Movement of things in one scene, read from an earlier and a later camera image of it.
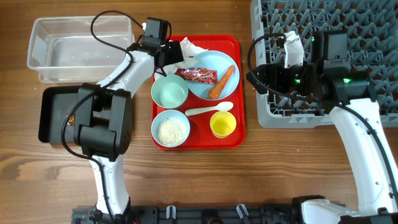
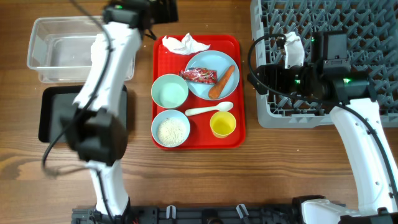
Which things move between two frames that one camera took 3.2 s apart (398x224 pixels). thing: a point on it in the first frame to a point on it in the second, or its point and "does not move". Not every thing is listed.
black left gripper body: (173, 53) to (162, 14)
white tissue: (188, 61) to (97, 50)
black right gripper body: (296, 78) does not move
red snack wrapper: (199, 74) does not move
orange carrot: (216, 90) does not move
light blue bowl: (170, 128) does not move
